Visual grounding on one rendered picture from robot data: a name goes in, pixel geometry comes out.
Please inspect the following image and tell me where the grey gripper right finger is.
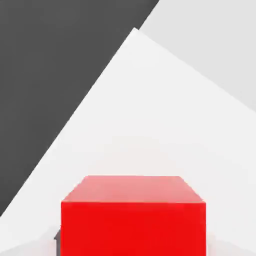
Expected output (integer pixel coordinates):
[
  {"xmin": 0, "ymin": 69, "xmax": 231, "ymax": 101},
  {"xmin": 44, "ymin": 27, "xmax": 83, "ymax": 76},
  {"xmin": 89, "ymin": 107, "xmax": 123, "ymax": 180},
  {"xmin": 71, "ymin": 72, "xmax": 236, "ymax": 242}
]
[{"xmin": 205, "ymin": 231, "xmax": 249, "ymax": 256}]

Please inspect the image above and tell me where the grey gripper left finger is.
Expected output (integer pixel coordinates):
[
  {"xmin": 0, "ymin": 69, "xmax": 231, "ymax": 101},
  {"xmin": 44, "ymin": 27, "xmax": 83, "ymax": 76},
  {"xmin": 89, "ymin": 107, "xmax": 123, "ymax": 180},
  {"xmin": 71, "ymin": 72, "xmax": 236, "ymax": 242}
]
[{"xmin": 7, "ymin": 226, "xmax": 62, "ymax": 256}]

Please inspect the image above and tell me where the small red cube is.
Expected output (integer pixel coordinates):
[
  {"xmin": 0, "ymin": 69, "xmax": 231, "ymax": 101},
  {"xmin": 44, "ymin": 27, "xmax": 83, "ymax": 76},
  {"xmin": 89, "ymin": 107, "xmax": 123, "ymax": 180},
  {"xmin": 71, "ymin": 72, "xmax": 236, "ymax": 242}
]
[{"xmin": 60, "ymin": 175, "xmax": 207, "ymax": 256}]

